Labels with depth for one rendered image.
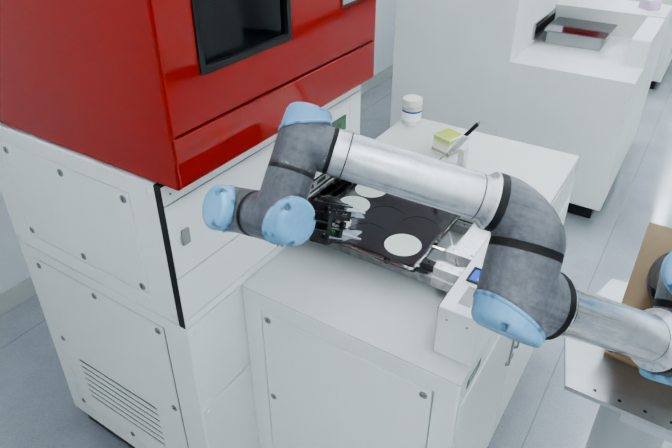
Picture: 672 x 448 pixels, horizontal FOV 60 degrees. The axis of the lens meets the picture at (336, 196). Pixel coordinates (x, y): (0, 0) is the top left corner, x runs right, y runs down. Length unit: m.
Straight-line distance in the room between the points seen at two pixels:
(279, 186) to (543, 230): 0.40
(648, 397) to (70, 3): 1.42
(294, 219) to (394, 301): 0.73
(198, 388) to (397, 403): 0.52
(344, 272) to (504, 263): 0.77
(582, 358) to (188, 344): 0.94
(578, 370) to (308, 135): 0.87
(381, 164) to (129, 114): 0.57
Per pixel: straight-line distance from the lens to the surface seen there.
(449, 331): 1.36
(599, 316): 1.06
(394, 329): 1.46
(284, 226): 0.85
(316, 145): 0.88
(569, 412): 2.50
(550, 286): 0.95
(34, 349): 2.85
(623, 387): 1.48
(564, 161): 2.00
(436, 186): 0.91
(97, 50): 1.25
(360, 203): 1.77
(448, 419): 1.47
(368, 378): 1.51
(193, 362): 1.58
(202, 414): 1.73
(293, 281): 1.60
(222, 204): 0.93
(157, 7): 1.11
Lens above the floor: 1.84
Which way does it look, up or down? 31 degrees down
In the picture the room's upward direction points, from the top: straight up
